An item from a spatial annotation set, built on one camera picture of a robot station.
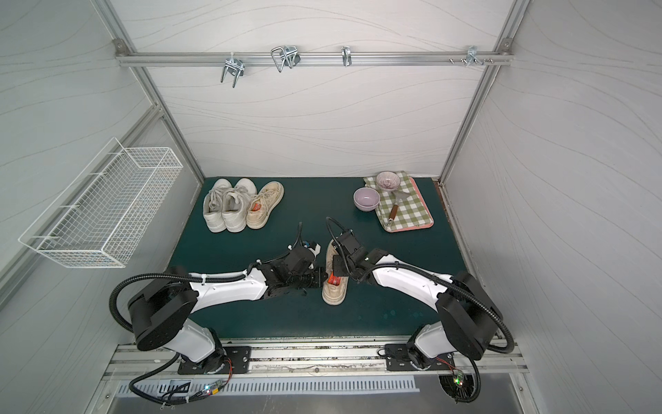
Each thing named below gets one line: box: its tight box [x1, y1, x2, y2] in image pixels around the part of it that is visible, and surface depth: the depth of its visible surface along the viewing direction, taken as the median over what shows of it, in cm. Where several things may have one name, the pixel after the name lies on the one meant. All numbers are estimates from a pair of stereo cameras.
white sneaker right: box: [222, 177, 258, 233], surface depth 103 cm
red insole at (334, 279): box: [327, 271, 342, 286], surface depth 88 cm
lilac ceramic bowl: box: [353, 186, 381, 213], surface depth 110 cm
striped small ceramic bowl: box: [375, 170, 401, 192], surface depth 118 cm
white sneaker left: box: [202, 177, 232, 233], surface depth 103 cm
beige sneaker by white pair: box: [246, 181, 285, 230], surface depth 106 cm
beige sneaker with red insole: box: [322, 238, 350, 307], surface depth 84 cm
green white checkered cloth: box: [362, 170, 433, 231], surface depth 111 cm
